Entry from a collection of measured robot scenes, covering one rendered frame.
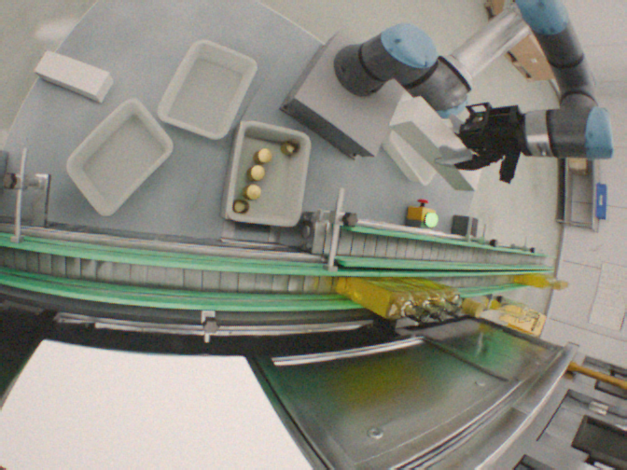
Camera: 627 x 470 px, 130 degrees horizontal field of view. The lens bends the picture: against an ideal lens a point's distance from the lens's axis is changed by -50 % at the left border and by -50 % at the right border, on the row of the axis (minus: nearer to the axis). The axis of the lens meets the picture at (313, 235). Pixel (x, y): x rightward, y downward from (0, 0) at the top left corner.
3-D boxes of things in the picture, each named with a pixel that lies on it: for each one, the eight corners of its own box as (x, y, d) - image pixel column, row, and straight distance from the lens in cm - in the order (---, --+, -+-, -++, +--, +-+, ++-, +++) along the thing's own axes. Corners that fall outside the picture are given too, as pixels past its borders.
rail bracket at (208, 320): (193, 324, 64) (200, 355, 52) (193, 294, 61) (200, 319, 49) (211, 324, 64) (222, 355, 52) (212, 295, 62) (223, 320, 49)
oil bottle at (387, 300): (335, 292, 71) (394, 324, 56) (339, 269, 70) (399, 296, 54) (354, 292, 75) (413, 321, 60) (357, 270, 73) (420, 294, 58)
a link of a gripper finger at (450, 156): (421, 145, 57) (461, 131, 53) (438, 163, 60) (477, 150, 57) (420, 158, 55) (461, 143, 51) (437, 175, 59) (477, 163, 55)
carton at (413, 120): (398, 103, 59) (420, 96, 55) (461, 169, 73) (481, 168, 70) (388, 126, 56) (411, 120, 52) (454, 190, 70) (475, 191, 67)
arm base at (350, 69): (343, 37, 84) (365, 22, 77) (384, 66, 89) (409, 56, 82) (326, 76, 75) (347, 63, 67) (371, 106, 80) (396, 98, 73)
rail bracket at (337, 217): (308, 262, 65) (337, 276, 55) (318, 187, 64) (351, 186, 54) (319, 263, 67) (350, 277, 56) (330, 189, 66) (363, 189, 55)
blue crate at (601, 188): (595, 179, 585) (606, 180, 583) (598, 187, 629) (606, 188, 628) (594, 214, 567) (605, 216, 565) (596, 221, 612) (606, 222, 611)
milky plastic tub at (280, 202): (219, 216, 71) (225, 219, 62) (233, 127, 73) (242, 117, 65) (285, 224, 76) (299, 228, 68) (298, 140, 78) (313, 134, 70)
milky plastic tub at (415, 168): (408, 188, 102) (426, 188, 96) (369, 141, 92) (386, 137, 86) (428, 154, 111) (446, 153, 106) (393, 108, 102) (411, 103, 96)
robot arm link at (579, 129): (612, 130, 53) (616, 172, 48) (559, 129, 55) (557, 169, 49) (604, 91, 48) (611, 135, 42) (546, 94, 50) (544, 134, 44)
